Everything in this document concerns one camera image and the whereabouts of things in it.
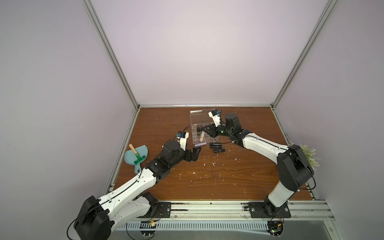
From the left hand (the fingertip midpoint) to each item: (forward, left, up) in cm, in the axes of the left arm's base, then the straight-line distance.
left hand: (196, 146), depth 77 cm
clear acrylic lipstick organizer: (+27, -2, -10) cm, 29 cm away
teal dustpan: (+2, +43, -19) cm, 46 cm away
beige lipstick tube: (+9, -4, -3) cm, 10 cm away
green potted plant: (-3, -59, -2) cm, 59 cm away
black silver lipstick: (+6, -14, -16) cm, 22 cm away
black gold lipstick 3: (+20, -1, -12) cm, 23 cm away
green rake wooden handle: (+1, +36, -16) cm, 39 cm away
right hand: (+13, -4, +2) cm, 14 cm away
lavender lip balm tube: (+11, -2, -17) cm, 21 cm away
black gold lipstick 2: (+9, -13, -17) cm, 23 cm away
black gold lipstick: (+11, -13, -17) cm, 24 cm away
